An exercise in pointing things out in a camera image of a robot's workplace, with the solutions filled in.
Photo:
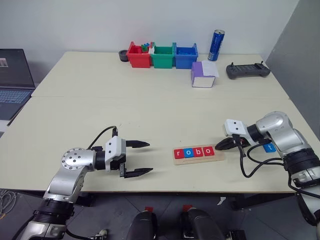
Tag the white paper sheet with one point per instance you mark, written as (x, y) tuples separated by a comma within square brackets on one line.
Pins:
[(210, 68)]

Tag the dark laptop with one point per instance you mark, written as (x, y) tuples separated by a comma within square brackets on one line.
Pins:
[(12, 72)]

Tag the blue toy brick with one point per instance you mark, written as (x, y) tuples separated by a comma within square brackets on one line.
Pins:
[(150, 44)]

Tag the blue letter tile t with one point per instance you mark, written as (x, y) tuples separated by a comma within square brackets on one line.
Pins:
[(269, 148)]

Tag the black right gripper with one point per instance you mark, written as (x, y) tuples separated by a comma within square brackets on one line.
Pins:
[(241, 141)]

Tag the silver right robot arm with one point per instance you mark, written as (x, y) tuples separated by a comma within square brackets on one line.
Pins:
[(287, 140)]

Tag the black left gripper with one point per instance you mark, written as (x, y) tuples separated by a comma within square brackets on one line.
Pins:
[(122, 168)]

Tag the blue letter tile o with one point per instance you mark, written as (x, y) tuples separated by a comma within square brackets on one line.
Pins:
[(189, 153)]

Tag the blue drink can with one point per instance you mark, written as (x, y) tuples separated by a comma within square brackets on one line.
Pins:
[(215, 46)]

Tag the red letter tile o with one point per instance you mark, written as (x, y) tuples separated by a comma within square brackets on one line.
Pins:
[(209, 151)]

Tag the small white floor object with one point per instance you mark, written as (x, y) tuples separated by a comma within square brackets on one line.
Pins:
[(102, 232)]

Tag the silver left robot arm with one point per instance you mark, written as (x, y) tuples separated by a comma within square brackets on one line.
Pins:
[(72, 162)]

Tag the white paper scrap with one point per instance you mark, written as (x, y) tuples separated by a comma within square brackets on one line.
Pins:
[(222, 200)]

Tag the wooden letter tray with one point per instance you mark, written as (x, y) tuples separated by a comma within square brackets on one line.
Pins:
[(200, 161)]

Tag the purple and white box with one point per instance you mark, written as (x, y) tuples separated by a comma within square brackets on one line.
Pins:
[(198, 75)]

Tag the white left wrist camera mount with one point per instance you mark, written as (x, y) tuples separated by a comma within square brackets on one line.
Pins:
[(113, 147)]

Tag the grey handheld controller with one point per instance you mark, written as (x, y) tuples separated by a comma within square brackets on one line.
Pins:
[(247, 71)]

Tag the white toy piece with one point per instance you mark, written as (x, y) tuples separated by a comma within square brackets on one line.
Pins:
[(152, 50)]

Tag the dark rounded shape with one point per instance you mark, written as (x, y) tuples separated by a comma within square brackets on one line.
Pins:
[(202, 225), (141, 225)]

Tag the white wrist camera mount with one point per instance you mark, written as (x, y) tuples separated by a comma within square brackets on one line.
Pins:
[(235, 126), (113, 147)]

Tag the red tag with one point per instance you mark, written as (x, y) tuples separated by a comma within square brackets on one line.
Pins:
[(149, 209), (187, 208)]

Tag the black round holder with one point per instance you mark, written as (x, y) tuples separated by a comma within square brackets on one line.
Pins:
[(123, 55)]

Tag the red plastic bin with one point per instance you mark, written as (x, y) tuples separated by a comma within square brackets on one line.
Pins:
[(140, 60)]

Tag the red letter tile r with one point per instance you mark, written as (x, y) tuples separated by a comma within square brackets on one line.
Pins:
[(179, 154)]

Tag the green toy brick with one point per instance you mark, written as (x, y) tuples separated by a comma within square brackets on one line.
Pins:
[(144, 48)]

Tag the red letter tile b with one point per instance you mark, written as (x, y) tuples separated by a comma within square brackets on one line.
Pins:
[(199, 152)]

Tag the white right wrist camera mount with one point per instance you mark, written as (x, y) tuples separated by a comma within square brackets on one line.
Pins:
[(235, 126)]

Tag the green plastic bin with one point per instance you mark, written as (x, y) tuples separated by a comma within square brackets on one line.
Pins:
[(162, 61)]

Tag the blue plastic bin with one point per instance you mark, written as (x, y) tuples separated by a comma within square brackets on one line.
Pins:
[(185, 61)]

